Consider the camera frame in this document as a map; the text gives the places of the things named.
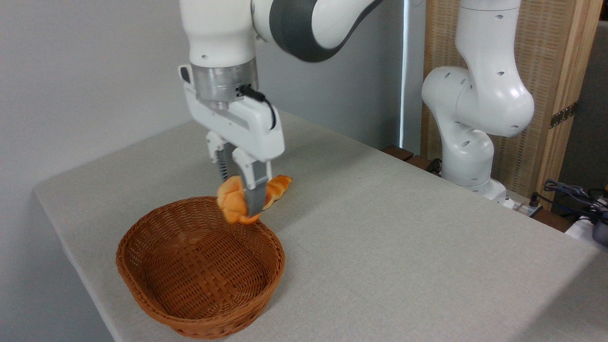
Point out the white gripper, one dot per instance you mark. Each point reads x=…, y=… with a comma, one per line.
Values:
x=247, y=128

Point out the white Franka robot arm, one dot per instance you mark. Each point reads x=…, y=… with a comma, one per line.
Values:
x=484, y=95

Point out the brown wicker basket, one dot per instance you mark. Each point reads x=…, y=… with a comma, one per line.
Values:
x=190, y=275

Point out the metal screen hinge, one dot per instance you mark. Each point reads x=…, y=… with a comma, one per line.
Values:
x=564, y=114

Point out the dark brown wooden block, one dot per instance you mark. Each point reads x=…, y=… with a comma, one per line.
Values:
x=398, y=152

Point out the wooden woven folding screen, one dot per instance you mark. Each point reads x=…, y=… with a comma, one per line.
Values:
x=539, y=47

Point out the round pale bread roll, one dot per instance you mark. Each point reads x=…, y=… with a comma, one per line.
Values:
x=232, y=202

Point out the dark grey round container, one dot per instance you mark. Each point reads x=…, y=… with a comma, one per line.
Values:
x=601, y=232

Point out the white plug connector box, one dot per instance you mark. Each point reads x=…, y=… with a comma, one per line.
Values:
x=521, y=205

